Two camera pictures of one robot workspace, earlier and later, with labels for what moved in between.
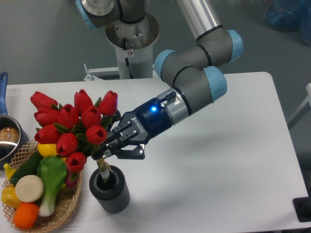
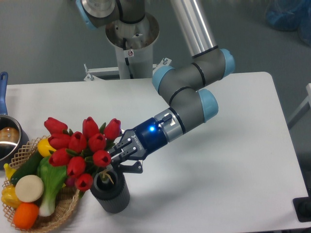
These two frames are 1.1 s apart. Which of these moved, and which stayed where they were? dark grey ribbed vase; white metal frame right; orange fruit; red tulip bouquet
Moved: red tulip bouquet
Stayed: dark grey ribbed vase; orange fruit; white metal frame right
